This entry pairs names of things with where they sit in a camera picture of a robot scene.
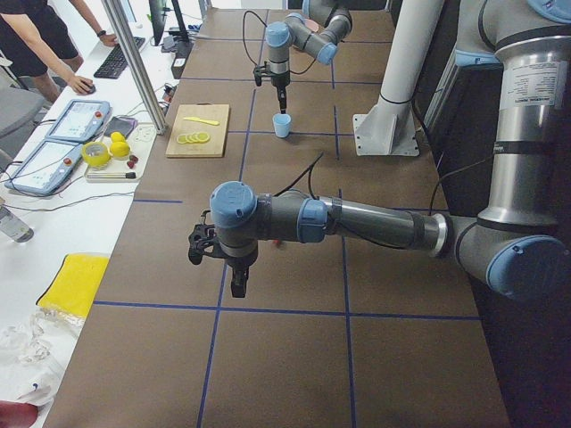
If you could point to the pink bowl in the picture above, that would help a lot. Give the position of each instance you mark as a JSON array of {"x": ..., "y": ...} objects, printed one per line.
[{"x": 312, "y": 26}]

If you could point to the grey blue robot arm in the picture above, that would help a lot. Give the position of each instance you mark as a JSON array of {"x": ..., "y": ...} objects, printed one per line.
[
  {"x": 335, "y": 24},
  {"x": 508, "y": 245}
]

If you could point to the yellow tape roll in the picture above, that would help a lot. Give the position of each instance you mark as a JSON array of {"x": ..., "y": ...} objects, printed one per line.
[{"x": 95, "y": 154}]

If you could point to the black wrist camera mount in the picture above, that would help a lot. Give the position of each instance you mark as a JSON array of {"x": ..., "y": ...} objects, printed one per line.
[{"x": 203, "y": 241}]

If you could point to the person forearm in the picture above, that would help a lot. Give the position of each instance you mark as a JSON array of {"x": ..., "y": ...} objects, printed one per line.
[{"x": 44, "y": 52}]

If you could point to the yellow lemon back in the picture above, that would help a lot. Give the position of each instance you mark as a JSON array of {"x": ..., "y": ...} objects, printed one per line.
[{"x": 117, "y": 137}]

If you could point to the black power strip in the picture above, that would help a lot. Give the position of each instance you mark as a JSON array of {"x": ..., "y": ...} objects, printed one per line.
[{"x": 181, "y": 55}]

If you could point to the black keyboard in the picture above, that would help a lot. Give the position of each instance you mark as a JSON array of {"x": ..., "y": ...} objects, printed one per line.
[{"x": 113, "y": 65}]

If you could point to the clear plastic bag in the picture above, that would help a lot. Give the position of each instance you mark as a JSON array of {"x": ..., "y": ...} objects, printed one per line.
[{"x": 35, "y": 355}]

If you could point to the person right hand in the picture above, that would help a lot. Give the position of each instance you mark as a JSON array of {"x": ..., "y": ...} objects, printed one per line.
[{"x": 79, "y": 84}]

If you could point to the black monitor stand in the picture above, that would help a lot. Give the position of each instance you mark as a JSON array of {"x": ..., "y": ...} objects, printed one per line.
[{"x": 158, "y": 17}]

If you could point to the white camera pole base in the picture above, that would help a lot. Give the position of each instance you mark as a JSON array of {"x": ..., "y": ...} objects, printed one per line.
[{"x": 388, "y": 129}]

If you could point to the lower teach pendant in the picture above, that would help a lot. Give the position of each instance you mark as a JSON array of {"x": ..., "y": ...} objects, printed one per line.
[{"x": 46, "y": 168}]

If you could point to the upper teach pendant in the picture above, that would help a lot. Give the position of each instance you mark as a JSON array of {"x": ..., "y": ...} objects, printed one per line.
[{"x": 80, "y": 121}]

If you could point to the yellow lemon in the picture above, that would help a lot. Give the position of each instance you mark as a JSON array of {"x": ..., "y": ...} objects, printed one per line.
[
  {"x": 117, "y": 137},
  {"x": 119, "y": 149}
]

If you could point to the black handled tool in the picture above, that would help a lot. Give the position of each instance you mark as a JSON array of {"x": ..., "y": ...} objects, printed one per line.
[{"x": 113, "y": 176}]

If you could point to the bamboo cutting board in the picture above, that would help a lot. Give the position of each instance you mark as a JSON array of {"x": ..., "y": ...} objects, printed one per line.
[{"x": 215, "y": 147}]

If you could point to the teach pendant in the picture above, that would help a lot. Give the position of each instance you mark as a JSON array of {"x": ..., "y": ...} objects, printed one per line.
[
  {"x": 80, "y": 121},
  {"x": 46, "y": 168}
]

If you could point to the yellow lemon front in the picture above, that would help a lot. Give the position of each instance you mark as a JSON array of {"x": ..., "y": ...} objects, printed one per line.
[{"x": 119, "y": 149}]

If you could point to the light blue cup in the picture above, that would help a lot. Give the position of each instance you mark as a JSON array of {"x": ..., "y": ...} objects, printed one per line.
[{"x": 282, "y": 124}]

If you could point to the white tray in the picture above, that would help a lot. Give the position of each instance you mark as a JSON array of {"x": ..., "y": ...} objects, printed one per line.
[{"x": 141, "y": 141}]

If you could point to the aluminium frame post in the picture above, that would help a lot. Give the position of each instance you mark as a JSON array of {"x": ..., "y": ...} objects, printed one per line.
[{"x": 128, "y": 46}]

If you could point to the black computer mouse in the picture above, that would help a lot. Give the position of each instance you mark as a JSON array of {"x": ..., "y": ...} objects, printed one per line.
[{"x": 89, "y": 88}]

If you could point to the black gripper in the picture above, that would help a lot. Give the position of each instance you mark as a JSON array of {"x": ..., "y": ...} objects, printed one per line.
[
  {"x": 279, "y": 80},
  {"x": 239, "y": 262}
]

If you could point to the yellow cloth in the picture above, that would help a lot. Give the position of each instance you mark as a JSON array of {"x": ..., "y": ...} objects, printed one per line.
[{"x": 75, "y": 285}]

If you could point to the clear water bottle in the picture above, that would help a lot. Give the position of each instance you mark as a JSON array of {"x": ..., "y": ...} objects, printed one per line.
[{"x": 14, "y": 227}]

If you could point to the yellow plastic knife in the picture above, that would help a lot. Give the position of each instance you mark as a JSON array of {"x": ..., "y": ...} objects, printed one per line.
[{"x": 210, "y": 122}]

